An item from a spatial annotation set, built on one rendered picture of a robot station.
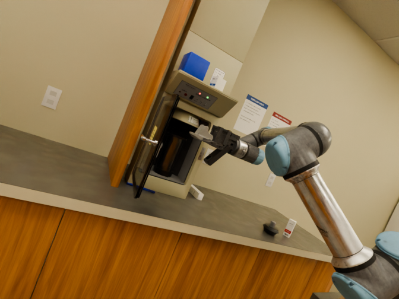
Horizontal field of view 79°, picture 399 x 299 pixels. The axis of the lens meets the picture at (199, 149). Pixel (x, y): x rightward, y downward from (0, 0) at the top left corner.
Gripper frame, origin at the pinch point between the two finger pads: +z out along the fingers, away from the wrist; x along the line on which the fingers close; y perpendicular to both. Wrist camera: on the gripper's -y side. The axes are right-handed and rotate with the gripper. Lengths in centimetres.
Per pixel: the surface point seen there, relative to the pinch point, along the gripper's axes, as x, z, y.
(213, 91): -16.1, -8.4, 21.4
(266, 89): -69, -73, 50
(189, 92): -20.6, 0.2, 16.7
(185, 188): -25.5, -20.1, -28.5
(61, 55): -71, 57, 10
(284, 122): -68, -101, 34
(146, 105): -18.2, 16.1, 3.4
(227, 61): -27.3, -14.4, 39.2
